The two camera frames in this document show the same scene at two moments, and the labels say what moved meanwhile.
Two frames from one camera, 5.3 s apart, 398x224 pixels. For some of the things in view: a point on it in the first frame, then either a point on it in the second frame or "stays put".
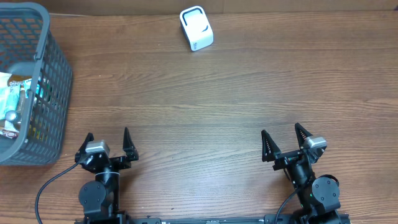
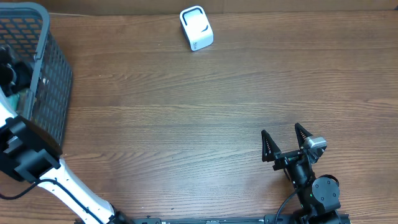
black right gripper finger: (269, 148) stays put
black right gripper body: (300, 173) stays put
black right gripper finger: (301, 135) stays put
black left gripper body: (119, 163) -> (17, 79)
